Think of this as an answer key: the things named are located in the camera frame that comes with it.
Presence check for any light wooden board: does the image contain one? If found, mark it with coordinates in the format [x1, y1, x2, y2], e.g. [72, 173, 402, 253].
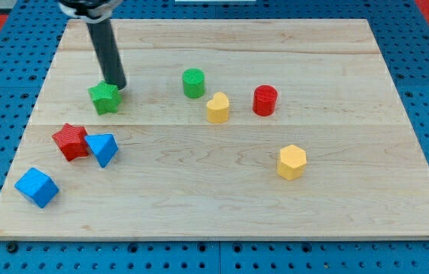
[0, 19, 429, 241]

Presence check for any yellow hexagon block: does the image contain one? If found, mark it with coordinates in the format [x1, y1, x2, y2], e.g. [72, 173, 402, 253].
[276, 145, 307, 180]

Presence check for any red star block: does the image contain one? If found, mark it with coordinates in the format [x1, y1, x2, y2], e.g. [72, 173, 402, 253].
[52, 123, 89, 161]

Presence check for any green cylinder block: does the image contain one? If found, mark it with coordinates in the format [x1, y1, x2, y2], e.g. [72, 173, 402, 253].
[182, 68, 205, 99]

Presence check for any yellow heart block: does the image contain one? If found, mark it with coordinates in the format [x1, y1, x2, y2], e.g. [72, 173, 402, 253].
[206, 92, 230, 123]

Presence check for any blue cube block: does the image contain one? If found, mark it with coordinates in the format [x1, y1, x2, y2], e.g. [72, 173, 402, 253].
[14, 167, 59, 209]

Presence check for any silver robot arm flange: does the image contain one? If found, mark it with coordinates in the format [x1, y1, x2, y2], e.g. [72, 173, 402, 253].
[58, 0, 123, 24]

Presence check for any green star block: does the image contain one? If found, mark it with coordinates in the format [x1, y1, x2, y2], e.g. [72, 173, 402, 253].
[87, 81, 122, 115]

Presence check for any blue triangle block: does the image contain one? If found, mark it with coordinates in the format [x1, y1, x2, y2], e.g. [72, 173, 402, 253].
[85, 133, 119, 168]

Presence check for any red cylinder block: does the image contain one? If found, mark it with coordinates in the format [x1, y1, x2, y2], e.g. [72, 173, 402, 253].
[252, 84, 278, 116]

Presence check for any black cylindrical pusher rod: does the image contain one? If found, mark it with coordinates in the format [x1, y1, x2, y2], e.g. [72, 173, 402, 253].
[87, 18, 127, 90]

